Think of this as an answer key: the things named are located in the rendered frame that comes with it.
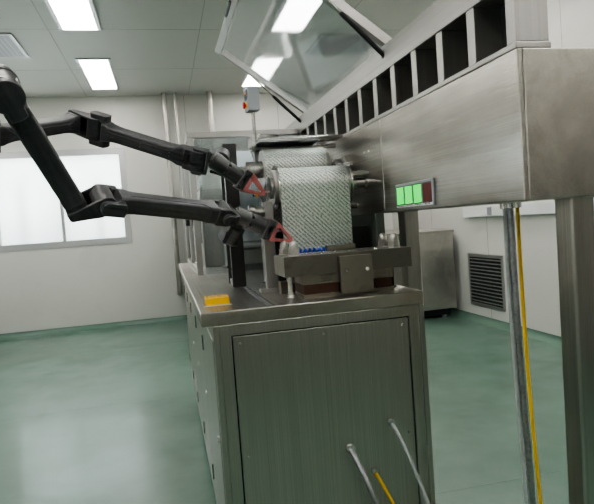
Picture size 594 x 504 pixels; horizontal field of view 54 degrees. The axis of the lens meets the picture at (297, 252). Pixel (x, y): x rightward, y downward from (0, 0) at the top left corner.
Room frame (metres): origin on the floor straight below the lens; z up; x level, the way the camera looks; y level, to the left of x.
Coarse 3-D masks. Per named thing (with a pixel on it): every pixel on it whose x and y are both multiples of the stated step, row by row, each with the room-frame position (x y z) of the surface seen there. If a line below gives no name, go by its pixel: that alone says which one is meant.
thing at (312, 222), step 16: (288, 208) 1.90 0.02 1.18; (304, 208) 1.91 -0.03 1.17; (320, 208) 1.92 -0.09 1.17; (336, 208) 1.94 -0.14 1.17; (288, 224) 1.90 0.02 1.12; (304, 224) 1.91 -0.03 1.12; (320, 224) 1.92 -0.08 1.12; (336, 224) 1.94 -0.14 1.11; (304, 240) 1.91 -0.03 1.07; (320, 240) 1.92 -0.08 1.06; (336, 240) 1.94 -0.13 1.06; (352, 240) 1.95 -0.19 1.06
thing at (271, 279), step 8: (256, 208) 1.97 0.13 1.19; (264, 208) 1.97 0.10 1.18; (272, 208) 1.97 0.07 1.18; (264, 216) 1.98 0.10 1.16; (272, 216) 1.96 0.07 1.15; (264, 240) 1.96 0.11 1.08; (264, 248) 1.97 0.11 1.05; (272, 248) 1.97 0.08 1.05; (264, 256) 1.98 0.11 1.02; (272, 256) 1.97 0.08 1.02; (264, 264) 1.99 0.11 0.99; (272, 264) 1.97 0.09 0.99; (272, 272) 1.97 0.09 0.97; (272, 280) 1.97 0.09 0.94; (264, 288) 1.98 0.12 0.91; (272, 288) 1.96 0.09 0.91
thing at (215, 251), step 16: (208, 144) 2.88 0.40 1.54; (240, 144) 2.91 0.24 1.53; (240, 160) 2.91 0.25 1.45; (208, 176) 2.88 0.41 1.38; (208, 192) 2.87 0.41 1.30; (240, 192) 2.91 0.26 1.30; (192, 224) 3.22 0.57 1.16; (208, 224) 2.87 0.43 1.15; (192, 240) 3.38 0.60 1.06; (208, 240) 2.87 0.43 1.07; (256, 240) 2.92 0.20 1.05; (208, 256) 2.87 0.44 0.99; (224, 256) 2.89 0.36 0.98; (256, 256) 2.92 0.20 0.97; (208, 272) 2.87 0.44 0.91; (224, 272) 2.89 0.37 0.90
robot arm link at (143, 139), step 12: (108, 120) 1.97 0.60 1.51; (108, 132) 1.95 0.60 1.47; (120, 132) 1.94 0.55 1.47; (132, 132) 1.96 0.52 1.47; (96, 144) 1.99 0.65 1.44; (108, 144) 2.01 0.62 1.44; (120, 144) 1.96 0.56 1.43; (132, 144) 1.94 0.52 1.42; (144, 144) 1.93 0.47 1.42; (156, 144) 1.91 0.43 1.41; (168, 144) 1.92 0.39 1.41; (180, 144) 1.93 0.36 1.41; (168, 156) 1.91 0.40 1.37; (180, 156) 1.90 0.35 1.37; (192, 156) 1.89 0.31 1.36; (204, 156) 1.90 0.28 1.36; (192, 168) 1.90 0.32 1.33
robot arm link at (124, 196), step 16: (112, 192) 1.62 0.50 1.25; (128, 192) 1.61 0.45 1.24; (112, 208) 1.54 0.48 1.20; (128, 208) 1.60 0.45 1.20; (144, 208) 1.63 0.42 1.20; (160, 208) 1.66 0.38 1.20; (176, 208) 1.69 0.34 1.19; (192, 208) 1.72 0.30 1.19; (208, 208) 1.75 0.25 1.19; (224, 208) 1.78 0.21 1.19; (224, 224) 1.80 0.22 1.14
